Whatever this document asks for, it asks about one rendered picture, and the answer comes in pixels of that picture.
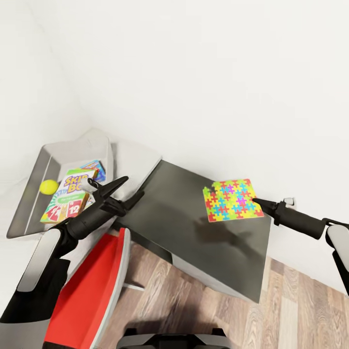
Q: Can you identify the jigsaw puzzle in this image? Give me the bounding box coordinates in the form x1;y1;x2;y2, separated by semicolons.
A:
203;179;264;222

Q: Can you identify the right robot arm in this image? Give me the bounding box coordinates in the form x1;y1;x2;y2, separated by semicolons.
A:
253;197;349;296

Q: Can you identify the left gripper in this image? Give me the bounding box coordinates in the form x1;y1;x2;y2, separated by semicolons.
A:
80;176;145;230

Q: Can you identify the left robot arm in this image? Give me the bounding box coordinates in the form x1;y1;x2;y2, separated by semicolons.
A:
0;176;145;349

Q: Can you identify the tennis ball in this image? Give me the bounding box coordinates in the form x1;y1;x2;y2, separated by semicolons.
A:
40;179;59;196

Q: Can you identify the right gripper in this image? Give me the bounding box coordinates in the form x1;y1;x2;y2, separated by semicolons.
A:
253;198;310;233

